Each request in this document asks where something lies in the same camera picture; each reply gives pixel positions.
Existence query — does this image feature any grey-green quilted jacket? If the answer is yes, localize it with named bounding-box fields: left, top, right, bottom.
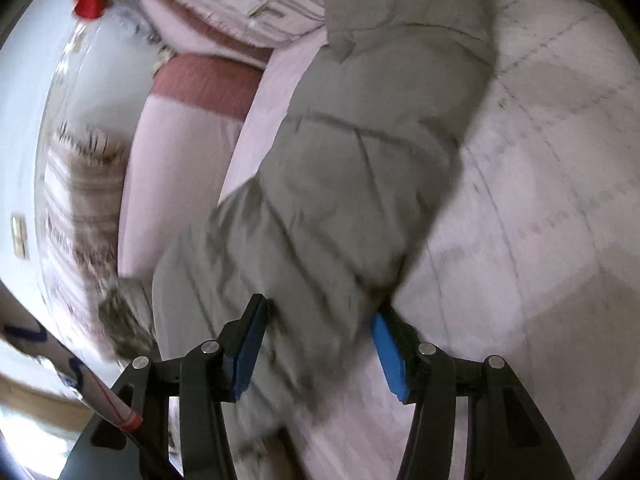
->
left=151, top=0, right=497, bottom=463

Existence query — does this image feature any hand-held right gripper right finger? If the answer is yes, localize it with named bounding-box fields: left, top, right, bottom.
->
left=370, top=307, right=576, bottom=480

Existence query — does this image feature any pink quilted sofa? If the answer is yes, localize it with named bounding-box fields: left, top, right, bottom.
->
left=117, top=0, right=640, bottom=480

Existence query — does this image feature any wall switch plate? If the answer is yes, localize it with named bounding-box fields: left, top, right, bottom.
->
left=11, top=214, right=29, bottom=260

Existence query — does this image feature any white strip with red band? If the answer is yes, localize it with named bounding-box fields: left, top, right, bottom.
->
left=0, top=320, right=143, bottom=433

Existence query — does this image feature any striped floral cushion with cord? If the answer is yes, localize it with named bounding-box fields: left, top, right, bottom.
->
left=135, top=0, right=346, bottom=50

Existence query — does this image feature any beige patterned cloth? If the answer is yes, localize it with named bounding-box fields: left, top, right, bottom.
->
left=97, top=277, right=157, bottom=363

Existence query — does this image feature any small floral cloth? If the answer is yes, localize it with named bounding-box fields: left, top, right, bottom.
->
left=152, top=42, right=178, bottom=73

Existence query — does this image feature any large striped floral cushion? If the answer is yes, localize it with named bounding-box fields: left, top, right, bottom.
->
left=42, top=122, right=129, bottom=321

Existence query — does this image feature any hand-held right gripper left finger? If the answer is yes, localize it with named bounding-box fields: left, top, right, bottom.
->
left=75, top=293, right=271, bottom=480

